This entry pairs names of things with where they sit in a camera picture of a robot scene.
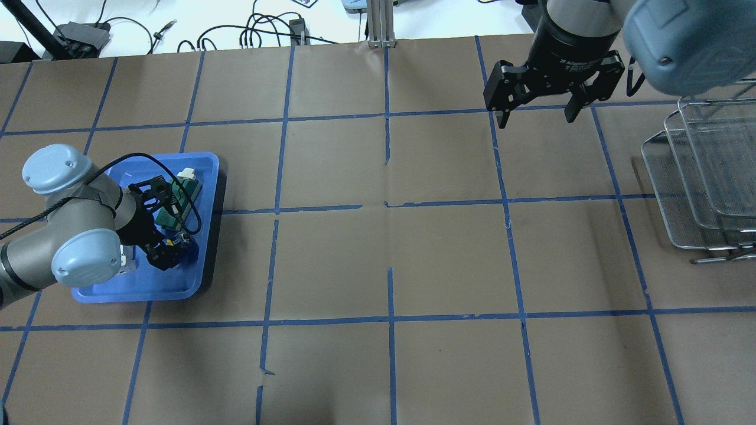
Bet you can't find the aluminium frame post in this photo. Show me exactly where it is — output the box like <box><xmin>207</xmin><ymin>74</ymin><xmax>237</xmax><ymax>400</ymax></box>
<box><xmin>366</xmin><ymin>1</ymin><xmax>397</xmax><ymax>49</ymax></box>

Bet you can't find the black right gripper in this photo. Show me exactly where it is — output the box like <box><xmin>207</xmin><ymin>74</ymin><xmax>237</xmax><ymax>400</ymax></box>
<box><xmin>483</xmin><ymin>1</ymin><xmax>625</xmax><ymax>129</ymax></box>

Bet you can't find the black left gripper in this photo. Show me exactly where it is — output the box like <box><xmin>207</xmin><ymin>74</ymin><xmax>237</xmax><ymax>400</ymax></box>
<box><xmin>121</xmin><ymin>192</ymin><xmax>180</xmax><ymax>271</ymax></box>

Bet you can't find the grey usb hub box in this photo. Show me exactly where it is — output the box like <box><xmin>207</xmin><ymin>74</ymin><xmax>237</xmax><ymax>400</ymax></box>
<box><xmin>53</xmin><ymin>22</ymin><xmax>111</xmax><ymax>59</ymax></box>

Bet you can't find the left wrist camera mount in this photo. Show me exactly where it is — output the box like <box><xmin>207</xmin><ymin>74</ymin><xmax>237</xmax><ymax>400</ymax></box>
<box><xmin>126</xmin><ymin>175</ymin><xmax>181</xmax><ymax>217</ymax></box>

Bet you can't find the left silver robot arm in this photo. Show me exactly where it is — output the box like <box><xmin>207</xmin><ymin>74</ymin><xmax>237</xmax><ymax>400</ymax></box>
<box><xmin>1</xmin><ymin>143</ymin><xmax>196</xmax><ymax>308</ymax></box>

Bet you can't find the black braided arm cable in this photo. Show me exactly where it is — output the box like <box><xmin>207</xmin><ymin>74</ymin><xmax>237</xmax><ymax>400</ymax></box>
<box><xmin>0</xmin><ymin>153</ymin><xmax>203</xmax><ymax>241</ymax></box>

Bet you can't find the blue plastic tray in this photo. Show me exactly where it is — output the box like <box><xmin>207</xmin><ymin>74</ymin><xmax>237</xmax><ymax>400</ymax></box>
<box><xmin>70</xmin><ymin>152</ymin><xmax>225</xmax><ymax>303</ymax></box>

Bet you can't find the wire mesh shelf rack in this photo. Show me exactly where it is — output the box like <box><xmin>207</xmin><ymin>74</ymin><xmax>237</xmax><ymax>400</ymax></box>
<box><xmin>641</xmin><ymin>77</ymin><xmax>755</xmax><ymax>264</ymax></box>

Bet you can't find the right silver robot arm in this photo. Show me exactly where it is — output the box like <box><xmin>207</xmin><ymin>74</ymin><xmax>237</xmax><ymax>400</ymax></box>
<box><xmin>483</xmin><ymin>1</ymin><xmax>755</xmax><ymax>129</ymax></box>

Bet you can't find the red emergency stop button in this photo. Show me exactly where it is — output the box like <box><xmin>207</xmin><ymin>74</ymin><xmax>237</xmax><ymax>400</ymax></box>
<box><xmin>165</xmin><ymin>231</ymin><xmax>199</xmax><ymax>263</ymax></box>

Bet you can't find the white circuit breaker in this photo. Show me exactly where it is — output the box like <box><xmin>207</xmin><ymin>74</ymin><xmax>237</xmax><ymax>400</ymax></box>
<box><xmin>118</xmin><ymin>245</ymin><xmax>137</xmax><ymax>274</ymax></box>

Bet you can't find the black power adapter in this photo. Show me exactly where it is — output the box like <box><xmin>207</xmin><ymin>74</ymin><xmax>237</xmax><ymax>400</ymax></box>
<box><xmin>288</xmin><ymin>18</ymin><xmax>311</xmax><ymax>45</ymax></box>

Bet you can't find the green terminal block module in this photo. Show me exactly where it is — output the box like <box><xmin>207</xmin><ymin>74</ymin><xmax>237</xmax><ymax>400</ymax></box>
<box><xmin>155</xmin><ymin>167</ymin><xmax>202</xmax><ymax>232</ymax></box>

